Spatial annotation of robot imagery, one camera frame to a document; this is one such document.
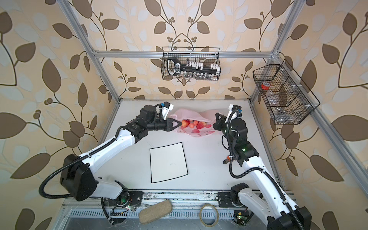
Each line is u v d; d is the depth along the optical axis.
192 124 1.02
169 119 0.67
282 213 0.38
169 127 0.68
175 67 0.85
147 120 0.61
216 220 0.66
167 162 0.87
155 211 0.68
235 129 0.53
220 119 0.70
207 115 0.94
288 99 0.74
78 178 0.42
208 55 0.91
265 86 0.88
